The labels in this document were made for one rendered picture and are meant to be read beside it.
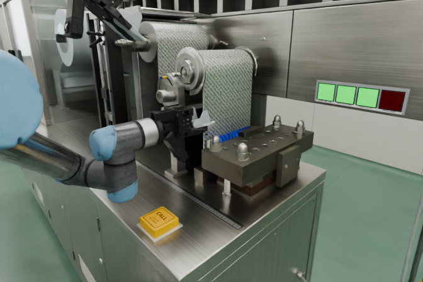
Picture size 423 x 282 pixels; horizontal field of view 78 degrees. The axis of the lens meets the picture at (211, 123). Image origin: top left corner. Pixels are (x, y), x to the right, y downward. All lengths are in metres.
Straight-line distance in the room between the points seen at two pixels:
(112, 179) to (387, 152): 3.07
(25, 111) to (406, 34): 0.83
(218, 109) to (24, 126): 0.59
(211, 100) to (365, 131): 2.74
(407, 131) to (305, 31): 2.50
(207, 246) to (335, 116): 2.99
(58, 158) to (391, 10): 0.89
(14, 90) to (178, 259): 0.44
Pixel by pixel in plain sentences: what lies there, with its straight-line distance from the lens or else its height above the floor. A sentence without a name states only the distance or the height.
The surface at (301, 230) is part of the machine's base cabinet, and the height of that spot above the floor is 0.72.
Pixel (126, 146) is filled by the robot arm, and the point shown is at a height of 1.10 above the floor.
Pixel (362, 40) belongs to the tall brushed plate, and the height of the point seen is 1.34.
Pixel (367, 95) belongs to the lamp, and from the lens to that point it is 0.88.
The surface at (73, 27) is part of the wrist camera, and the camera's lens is 0.68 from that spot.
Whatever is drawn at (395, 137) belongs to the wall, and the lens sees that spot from 3.36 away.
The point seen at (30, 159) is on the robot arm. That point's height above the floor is 1.12.
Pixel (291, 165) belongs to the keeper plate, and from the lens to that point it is 0.87.
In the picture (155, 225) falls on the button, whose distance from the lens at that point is 0.68.
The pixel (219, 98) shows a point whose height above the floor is 1.16.
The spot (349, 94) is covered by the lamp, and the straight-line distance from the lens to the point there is 0.90.
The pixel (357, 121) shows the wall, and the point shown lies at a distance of 3.41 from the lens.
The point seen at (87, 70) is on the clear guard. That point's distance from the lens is 1.72.
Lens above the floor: 1.34
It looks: 17 degrees down
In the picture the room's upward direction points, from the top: straight up
